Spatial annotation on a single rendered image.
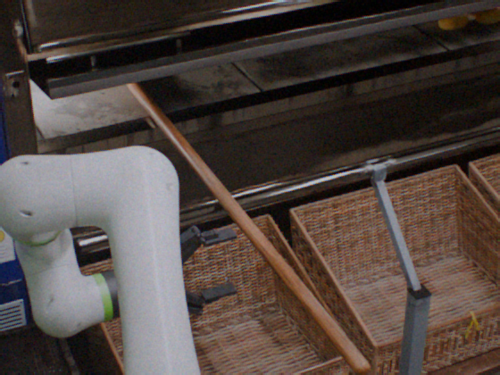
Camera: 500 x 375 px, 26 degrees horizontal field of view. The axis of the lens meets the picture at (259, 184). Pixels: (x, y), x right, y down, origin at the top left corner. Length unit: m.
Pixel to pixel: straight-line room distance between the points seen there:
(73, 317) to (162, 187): 0.49
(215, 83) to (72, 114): 0.39
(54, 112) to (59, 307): 0.82
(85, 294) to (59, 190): 0.46
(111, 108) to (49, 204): 1.13
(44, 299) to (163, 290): 0.52
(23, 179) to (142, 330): 0.29
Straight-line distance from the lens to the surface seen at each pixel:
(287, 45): 2.49
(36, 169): 1.61
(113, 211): 1.60
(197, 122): 2.66
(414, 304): 2.48
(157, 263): 1.55
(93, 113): 2.69
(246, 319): 2.93
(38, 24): 2.39
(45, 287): 2.02
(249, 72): 2.87
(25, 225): 1.62
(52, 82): 2.31
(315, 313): 2.00
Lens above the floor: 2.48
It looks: 33 degrees down
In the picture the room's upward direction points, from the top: 1 degrees clockwise
